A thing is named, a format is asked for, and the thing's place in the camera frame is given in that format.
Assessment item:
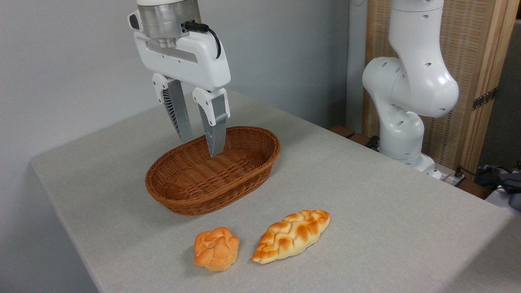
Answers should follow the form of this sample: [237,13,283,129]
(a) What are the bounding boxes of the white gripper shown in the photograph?
[128,10,231,158]

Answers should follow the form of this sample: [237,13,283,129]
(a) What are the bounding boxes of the round knotted bread roll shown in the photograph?
[193,227,241,272]

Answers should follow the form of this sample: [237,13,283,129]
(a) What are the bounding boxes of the brown oval wicker basket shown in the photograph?
[145,126,281,216]

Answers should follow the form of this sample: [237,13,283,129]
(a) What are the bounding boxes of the long braided bread loaf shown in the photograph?
[251,209,331,265]

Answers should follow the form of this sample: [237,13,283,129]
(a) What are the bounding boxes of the grey tablecloth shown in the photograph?
[31,85,521,293]

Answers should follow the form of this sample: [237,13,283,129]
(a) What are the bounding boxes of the brown wooden base board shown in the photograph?
[329,124,494,200]

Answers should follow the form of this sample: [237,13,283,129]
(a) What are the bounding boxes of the dark metal hinge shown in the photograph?
[472,87,498,111]

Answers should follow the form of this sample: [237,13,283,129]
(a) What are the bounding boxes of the wooden framed rattan screen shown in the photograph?
[362,0,521,175]

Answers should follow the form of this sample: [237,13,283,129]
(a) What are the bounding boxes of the grey bundled cloth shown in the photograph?
[497,171,521,211]

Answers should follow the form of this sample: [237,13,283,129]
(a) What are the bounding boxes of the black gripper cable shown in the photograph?
[183,20,222,60]

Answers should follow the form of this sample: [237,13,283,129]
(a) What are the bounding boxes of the black power cable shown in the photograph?
[454,165,521,192]

